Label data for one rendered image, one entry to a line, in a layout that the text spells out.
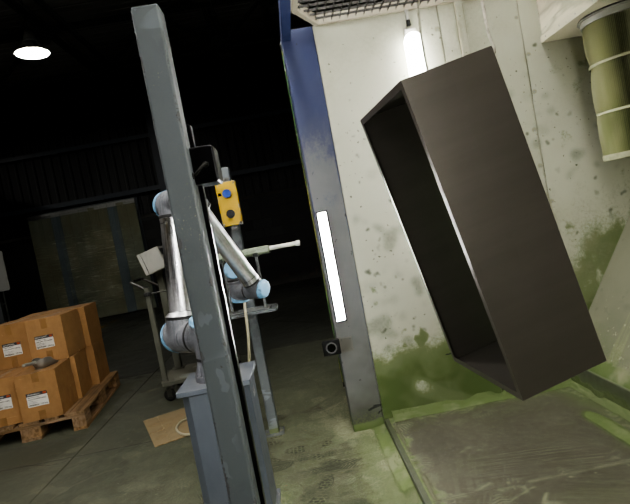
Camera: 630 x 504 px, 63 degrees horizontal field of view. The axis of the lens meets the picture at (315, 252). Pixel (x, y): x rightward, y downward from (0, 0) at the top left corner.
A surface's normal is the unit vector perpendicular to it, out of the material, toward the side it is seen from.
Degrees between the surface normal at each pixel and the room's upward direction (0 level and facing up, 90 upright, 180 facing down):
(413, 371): 90
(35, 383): 90
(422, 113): 90
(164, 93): 90
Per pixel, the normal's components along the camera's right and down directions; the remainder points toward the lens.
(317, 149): 0.04, 0.04
